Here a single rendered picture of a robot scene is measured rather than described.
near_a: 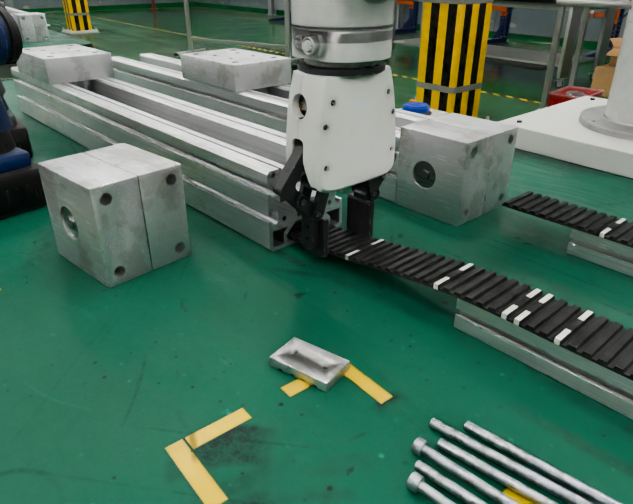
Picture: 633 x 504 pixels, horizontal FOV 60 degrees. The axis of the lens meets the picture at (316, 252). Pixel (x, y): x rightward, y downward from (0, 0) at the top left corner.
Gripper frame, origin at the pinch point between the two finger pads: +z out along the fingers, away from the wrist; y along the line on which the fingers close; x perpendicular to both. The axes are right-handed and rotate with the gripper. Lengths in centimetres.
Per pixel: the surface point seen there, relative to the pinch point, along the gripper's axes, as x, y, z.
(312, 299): -4.8, -7.7, 2.9
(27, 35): 199, 32, 0
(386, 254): -6.4, -0.1, 0.5
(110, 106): 40.4, -4.6, -5.6
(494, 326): -18.9, -2.0, 1.0
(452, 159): -2.8, 14.0, -4.5
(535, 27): 397, 787, 59
